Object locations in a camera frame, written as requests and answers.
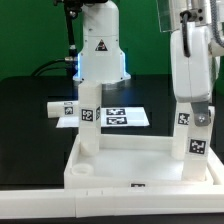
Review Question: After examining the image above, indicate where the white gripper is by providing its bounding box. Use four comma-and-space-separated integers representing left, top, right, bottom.
170, 26, 220, 127

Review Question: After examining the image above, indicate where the white desk top tray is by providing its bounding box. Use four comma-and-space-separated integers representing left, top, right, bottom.
64, 134, 214, 189

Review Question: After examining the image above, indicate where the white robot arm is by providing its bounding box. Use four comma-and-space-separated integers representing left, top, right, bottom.
54, 0, 224, 127

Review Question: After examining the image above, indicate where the white paper marker sheet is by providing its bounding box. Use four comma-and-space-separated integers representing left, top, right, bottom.
56, 107, 150, 128

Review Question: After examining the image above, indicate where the white L-shaped fence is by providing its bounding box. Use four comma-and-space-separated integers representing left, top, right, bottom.
0, 153, 224, 219

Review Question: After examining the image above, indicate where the black cable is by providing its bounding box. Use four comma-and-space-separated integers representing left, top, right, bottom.
30, 58, 78, 78

